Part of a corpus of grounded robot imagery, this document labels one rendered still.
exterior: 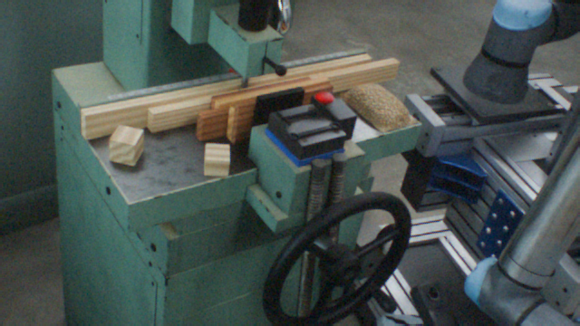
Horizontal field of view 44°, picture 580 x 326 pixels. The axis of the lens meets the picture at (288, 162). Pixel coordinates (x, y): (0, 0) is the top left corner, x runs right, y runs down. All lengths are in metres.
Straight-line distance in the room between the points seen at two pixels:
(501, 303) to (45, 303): 1.41
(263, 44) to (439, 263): 1.14
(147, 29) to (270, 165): 0.38
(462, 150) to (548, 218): 0.72
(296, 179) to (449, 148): 0.69
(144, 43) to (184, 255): 0.42
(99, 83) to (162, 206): 0.50
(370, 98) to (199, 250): 0.43
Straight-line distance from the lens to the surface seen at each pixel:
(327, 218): 1.06
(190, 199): 1.15
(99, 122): 1.22
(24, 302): 2.19
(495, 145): 1.75
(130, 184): 1.14
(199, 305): 1.35
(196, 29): 1.30
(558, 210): 1.06
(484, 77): 1.72
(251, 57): 1.21
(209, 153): 1.16
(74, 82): 1.57
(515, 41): 1.68
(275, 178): 1.15
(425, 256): 2.17
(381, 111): 1.36
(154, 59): 1.41
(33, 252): 2.33
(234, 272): 1.34
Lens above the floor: 1.62
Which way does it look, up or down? 36 degrees down
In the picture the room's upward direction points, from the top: 11 degrees clockwise
